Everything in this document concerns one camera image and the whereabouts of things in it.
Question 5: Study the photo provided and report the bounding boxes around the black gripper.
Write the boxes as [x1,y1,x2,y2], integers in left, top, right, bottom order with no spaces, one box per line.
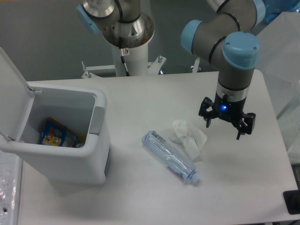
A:
[198,94,256,140]

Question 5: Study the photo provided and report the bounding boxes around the white tissue paper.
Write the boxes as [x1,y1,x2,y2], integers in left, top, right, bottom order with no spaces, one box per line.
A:
[169,120,208,162]

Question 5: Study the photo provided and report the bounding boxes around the clear plastic bottle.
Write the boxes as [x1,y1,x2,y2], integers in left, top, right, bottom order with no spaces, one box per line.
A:
[142,131,199,185]

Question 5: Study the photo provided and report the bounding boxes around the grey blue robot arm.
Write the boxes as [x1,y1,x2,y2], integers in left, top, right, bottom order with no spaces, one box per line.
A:
[76,0,265,135]

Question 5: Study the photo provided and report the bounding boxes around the white trash can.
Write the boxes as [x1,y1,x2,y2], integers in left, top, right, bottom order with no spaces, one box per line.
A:
[0,83,110,185]

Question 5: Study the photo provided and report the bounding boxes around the white trash can lid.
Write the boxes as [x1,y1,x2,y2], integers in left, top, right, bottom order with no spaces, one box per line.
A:
[0,49,42,141]

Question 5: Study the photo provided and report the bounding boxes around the white side table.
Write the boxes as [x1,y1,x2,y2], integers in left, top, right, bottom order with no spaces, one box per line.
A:
[255,11,300,165]

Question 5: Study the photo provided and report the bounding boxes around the black device at edge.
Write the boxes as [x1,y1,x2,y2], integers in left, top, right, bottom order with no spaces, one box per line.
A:
[283,190,300,215]

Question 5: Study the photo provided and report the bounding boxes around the colourful snack wrapper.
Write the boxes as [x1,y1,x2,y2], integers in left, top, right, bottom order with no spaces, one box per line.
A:
[38,117,77,147]

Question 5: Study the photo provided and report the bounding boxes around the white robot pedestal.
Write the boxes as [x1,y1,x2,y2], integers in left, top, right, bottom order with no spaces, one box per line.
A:
[82,44,166,79]

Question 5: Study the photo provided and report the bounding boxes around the black cable on pedestal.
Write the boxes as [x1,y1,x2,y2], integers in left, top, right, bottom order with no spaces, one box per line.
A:
[119,37,131,77]

